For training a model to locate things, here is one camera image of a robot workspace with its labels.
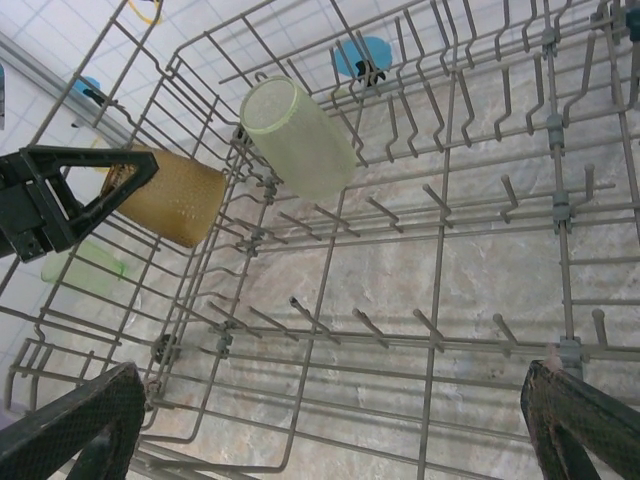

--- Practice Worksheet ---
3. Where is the pale yellow-green frosted cup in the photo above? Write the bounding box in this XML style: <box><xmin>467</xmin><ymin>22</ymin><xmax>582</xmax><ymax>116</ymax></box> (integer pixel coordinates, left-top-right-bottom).
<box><xmin>239</xmin><ymin>75</ymin><xmax>359</xmax><ymax>201</ymax></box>

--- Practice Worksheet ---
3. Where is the grey wire dish rack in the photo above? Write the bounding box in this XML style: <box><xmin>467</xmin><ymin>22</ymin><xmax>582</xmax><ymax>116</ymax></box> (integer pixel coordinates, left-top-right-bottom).
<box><xmin>0</xmin><ymin>0</ymin><xmax>640</xmax><ymax>480</ymax></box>

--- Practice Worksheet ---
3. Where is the blue oval shark sticker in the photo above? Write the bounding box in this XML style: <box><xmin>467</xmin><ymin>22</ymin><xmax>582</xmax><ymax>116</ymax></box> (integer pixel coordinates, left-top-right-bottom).
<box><xmin>74</xmin><ymin>74</ymin><xmax>109</xmax><ymax>107</ymax></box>

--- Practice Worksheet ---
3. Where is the blue oval black fish sticker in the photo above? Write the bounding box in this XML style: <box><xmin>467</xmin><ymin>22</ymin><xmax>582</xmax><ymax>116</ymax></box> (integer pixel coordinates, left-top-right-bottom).
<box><xmin>332</xmin><ymin>35</ymin><xmax>396</xmax><ymax>87</ymax></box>

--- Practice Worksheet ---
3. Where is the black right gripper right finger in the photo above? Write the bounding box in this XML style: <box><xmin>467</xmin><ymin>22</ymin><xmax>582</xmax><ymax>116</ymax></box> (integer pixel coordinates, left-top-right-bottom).
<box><xmin>519</xmin><ymin>359</ymin><xmax>640</xmax><ymax>480</ymax></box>

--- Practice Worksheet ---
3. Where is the amber frosted plastic cup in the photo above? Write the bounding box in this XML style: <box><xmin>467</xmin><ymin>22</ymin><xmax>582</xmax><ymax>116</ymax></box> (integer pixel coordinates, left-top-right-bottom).
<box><xmin>99</xmin><ymin>144</ymin><xmax>229</xmax><ymax>250</ymax></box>

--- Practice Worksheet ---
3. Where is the green frosted plastic cup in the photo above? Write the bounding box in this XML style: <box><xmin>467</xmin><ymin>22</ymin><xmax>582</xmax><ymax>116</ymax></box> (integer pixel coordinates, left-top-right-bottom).
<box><xmin>40</xmin><ymin>239</ymin><xmax>129</xmax><ymax>300</ymax></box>

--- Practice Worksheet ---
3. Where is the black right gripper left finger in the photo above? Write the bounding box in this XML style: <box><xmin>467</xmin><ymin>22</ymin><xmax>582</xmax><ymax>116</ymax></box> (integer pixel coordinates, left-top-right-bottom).
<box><xmin>0</xmin><ymin>362</ymin><xmax>147</xmax><ymax>480</ymax></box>

